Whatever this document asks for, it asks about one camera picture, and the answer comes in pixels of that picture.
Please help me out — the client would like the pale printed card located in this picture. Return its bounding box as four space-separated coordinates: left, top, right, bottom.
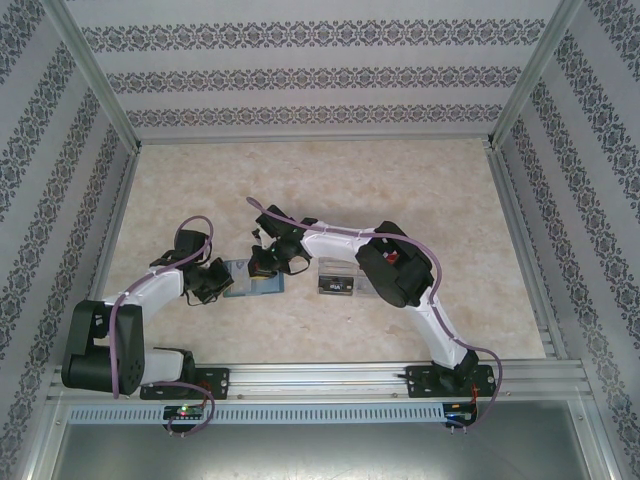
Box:
227 259 252 297

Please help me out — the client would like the black card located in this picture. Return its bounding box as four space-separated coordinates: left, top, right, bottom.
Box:
318 274 355 297

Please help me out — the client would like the clear plastic box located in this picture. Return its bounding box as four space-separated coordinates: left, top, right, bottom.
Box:
316 257 374 299

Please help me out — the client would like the left small circuit board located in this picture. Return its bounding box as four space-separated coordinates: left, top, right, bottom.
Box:
163 405 207 421

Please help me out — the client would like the small circuit board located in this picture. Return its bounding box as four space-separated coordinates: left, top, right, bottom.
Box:
163 405 207 421
445 401 478 420

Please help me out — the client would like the grey metal sheet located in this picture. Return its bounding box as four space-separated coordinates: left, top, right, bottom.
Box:
29 398 614 480

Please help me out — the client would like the right small circuit board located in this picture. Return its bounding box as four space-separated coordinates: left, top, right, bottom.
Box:
445 401 478 420

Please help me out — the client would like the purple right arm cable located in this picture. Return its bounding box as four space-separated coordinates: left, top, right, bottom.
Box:
246 195 503 436

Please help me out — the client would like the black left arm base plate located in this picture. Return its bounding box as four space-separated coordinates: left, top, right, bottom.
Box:
140 366 231 401

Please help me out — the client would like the aluminium frame side rail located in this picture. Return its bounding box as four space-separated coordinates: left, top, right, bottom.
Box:
487 147 571 360
47 148 142 396

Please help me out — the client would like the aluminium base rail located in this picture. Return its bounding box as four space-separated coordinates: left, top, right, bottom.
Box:
48 360 587 402

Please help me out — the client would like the slotted grey cable duct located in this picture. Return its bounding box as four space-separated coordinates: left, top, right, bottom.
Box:
66 403 447 424

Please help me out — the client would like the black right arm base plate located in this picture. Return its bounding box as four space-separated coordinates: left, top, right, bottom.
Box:
405 364 495 400

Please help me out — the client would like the aluminium frame post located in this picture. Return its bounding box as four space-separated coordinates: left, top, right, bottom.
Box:
485 0 587 149
48 0 144 151

